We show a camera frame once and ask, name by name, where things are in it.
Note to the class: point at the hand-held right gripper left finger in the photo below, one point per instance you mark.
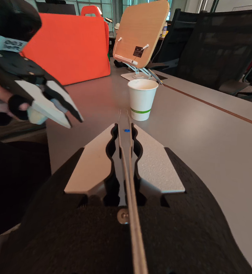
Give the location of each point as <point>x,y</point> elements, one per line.
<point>89,169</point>

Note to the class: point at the white wipes container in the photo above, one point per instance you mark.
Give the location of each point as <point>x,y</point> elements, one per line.
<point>164,30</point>

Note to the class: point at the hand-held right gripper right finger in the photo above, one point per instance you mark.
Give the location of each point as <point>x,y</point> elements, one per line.
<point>158,169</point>

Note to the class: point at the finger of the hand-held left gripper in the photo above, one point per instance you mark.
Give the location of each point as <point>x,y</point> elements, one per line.
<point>60,91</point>
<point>44,102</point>

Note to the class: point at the black mesh office chair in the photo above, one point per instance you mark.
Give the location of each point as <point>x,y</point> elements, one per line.
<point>171,42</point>
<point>220,49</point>

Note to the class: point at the black monitor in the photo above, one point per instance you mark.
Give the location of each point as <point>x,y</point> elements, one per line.
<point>55,8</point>

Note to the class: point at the wooden book stand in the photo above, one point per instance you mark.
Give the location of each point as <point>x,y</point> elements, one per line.
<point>141,27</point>

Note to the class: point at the long metal tweezers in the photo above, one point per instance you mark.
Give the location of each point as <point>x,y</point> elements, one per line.
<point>130,192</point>

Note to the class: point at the white paper cup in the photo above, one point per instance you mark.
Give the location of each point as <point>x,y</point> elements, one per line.
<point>142,100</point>

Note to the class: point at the orange felt storage bin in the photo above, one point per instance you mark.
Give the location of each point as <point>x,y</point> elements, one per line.
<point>70,47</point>

